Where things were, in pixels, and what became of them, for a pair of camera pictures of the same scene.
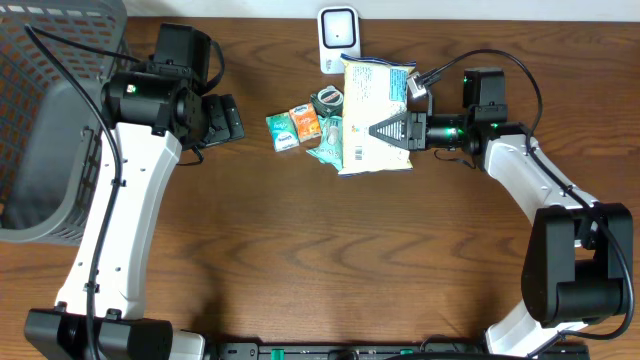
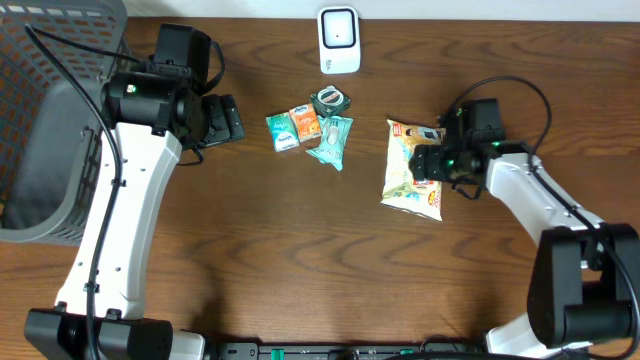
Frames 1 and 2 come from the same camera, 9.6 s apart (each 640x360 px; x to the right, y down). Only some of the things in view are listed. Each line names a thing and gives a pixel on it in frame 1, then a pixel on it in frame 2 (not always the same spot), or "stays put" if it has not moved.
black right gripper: x=411 y=134 → x=426 y=156
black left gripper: x=227 y=120 stays put
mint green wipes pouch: x=331 y=150 stays put
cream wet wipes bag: x=375 y=90 → x=400 y=190
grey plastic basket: x=51 y=133 stays put
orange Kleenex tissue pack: x=306 y=121 stays put
